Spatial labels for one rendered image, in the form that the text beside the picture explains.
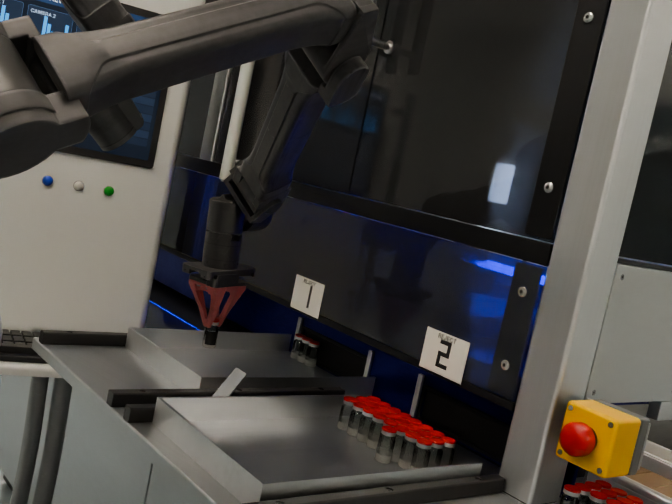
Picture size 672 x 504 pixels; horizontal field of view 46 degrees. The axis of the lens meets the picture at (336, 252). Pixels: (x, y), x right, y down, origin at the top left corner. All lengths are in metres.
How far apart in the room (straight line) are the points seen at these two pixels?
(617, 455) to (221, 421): 0.51
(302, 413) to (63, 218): 0.72
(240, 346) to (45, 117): 0.94
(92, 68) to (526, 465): 0.72
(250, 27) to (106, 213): 1.00
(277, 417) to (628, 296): 0.51
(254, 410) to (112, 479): 0.98
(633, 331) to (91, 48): 0.78
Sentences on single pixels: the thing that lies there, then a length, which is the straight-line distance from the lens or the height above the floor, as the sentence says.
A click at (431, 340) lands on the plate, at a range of 1.18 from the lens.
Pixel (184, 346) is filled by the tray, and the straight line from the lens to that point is 1.46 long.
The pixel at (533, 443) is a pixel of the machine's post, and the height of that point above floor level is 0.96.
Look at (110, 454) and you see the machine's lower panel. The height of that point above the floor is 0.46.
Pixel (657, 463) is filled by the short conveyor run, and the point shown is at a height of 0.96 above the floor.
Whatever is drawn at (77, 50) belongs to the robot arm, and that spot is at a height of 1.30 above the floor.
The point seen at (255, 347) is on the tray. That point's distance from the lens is 1.54.
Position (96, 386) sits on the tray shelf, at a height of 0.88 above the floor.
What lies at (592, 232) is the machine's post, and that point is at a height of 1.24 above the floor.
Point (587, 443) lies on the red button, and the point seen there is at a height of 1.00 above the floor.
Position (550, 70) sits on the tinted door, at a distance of 1.13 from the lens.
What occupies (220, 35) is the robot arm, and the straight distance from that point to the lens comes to 0.73.
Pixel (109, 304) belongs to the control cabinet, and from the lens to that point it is 1.74.
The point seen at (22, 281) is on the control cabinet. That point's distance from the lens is 1.70.
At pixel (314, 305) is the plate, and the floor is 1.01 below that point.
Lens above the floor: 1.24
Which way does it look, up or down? 6 degrees down
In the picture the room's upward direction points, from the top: 12 degrees clockwise
